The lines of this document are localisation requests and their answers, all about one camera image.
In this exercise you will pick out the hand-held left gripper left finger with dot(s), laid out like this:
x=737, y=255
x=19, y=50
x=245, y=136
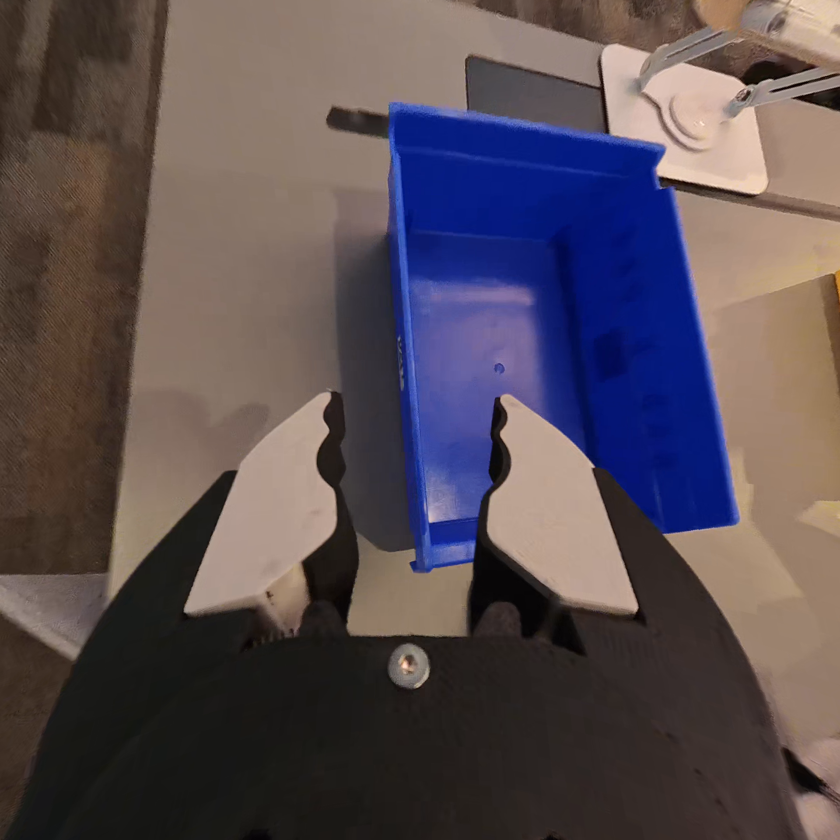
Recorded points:
x=269, y=518

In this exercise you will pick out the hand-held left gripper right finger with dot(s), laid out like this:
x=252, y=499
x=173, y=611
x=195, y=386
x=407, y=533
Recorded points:
x=558, y=525

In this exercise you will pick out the blue plastic bin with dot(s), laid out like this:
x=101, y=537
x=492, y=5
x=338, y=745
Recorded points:
x=485, y=295

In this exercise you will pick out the black desk mat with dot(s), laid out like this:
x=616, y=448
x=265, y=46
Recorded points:
x=531, y=92

